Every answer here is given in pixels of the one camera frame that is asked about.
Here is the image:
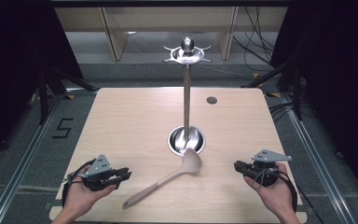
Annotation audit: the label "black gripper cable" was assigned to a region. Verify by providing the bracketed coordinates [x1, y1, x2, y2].
[251, 167, 321, 224]
[61, 158, 97, 209]

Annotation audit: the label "beige silicone ladle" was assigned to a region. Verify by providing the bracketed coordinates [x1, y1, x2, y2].
[121, 147, 203, 210]

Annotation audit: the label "black tripod stand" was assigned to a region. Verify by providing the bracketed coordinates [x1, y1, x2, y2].
[241, 57, 306, 121]
[36, 65, 98, 126]

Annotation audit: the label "person's left hand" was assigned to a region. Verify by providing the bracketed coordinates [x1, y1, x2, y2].
[62, 164, 118, 217]

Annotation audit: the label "bundle of black floor cables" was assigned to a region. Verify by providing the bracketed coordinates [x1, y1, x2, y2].
[231, 6, 278, 73]

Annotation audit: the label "black cables beside rail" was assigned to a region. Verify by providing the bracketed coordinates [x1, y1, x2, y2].
[268, 101, 296, 123]

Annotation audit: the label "black curtain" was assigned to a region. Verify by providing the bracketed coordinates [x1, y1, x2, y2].
[269, 0, 358, 203]
[0, 0, 86, 171]

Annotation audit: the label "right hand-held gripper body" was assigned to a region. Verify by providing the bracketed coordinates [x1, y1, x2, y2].
[245, 148, 293, 188]

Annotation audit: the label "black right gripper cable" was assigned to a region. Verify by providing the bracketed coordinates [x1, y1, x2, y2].
[251, 167, 321, 224]

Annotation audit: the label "steel utensil rack stand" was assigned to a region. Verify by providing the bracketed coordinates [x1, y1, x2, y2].
[161, 36, 213, 158]

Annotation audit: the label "light wooden shelf unit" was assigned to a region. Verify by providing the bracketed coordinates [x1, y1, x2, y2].
[53, 6, 289, 63]

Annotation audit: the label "aluminium floor rail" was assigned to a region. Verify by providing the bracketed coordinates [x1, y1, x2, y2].
[278, 92, 357, 224]
[0, 92, 66, 224]

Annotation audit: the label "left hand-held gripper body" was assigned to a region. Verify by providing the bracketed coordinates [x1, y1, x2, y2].
[76, 153, 121, 192]

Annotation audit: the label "person's right hand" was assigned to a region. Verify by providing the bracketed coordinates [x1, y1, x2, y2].
[243, 162, 296, 217]

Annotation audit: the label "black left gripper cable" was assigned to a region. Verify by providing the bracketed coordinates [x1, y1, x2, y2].
[61, 158, 97, 209]

